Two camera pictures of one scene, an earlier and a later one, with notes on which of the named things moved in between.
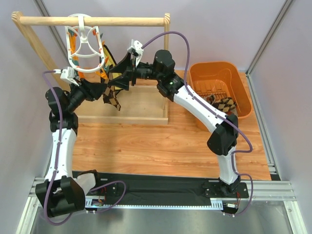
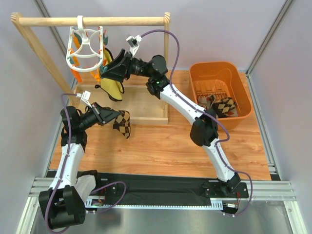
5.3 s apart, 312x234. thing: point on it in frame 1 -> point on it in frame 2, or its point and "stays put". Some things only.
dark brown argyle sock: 109,96 -> 122,123
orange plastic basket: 223,79 stays put
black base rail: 142,187 stays put
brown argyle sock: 210,99 stays put
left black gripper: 83,89 -> 98,114
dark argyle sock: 227,105 stays put
